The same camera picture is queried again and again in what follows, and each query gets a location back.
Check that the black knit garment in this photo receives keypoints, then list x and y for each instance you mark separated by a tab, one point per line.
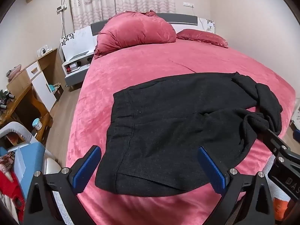
168	126

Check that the orange item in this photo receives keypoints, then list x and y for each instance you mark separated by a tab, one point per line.
280	208

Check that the white chair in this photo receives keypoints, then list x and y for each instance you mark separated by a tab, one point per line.
14	127

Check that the white nightstand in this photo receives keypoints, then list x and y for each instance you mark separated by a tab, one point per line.
73	73

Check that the white wall socket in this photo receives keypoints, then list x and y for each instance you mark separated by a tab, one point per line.
188	4
62	7

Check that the large pink pillow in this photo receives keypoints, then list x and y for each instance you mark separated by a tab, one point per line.
136	30

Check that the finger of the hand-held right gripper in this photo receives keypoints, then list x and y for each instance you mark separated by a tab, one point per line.
273	141

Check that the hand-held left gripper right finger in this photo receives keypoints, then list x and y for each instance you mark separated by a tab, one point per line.
212	171

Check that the bed with pink sheet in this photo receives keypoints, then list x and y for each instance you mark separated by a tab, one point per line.
145	65

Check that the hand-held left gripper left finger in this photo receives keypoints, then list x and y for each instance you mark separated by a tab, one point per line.
86	170

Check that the red clothing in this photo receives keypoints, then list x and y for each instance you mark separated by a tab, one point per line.
10	187

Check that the ship print curtain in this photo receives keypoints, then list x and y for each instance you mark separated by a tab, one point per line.
117	0

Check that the wooden desk with white doors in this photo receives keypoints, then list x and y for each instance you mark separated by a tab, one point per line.
25	86

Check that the pink pouch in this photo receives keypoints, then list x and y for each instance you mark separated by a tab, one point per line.
14	71

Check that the white and blue cup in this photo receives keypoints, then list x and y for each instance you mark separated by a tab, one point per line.
37	124

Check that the grey and white headboard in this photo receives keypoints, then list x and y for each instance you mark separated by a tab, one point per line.
77	39

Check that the teal item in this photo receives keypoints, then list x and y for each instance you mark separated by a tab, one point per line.
51	88

